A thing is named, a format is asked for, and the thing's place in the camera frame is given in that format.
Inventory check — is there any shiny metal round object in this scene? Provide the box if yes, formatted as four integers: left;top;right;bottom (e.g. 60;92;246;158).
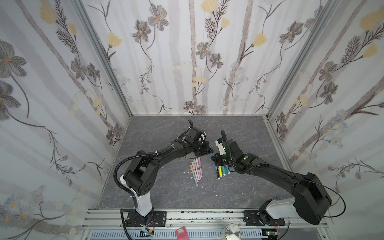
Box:
221;224;243;240

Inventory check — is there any pink object at front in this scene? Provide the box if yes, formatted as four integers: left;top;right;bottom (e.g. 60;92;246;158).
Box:
175;227;189;240

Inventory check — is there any yellow highlighter marker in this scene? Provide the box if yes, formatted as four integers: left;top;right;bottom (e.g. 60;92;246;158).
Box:
218;166;223;178

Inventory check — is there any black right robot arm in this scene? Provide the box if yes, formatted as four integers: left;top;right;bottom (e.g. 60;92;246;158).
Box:
212;131;333;226

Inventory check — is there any green capped pink pen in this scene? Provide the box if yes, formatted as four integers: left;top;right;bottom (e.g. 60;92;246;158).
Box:
193;159;199;182

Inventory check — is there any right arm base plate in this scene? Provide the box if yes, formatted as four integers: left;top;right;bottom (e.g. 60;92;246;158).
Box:
243;210;286;227

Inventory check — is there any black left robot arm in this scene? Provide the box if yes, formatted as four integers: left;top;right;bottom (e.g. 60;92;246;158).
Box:
113;120;213;228

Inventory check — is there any light pink capped pen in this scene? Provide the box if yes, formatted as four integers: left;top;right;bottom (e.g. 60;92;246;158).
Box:
191;162;198;185

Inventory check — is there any purple capped pink pen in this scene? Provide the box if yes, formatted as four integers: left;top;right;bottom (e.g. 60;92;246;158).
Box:
197;157;203;179

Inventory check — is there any aluminium front rail frame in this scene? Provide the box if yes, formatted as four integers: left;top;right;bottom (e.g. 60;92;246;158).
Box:
81;209;334;240

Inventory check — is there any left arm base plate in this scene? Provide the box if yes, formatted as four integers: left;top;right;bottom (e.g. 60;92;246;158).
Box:
124;210;167;228

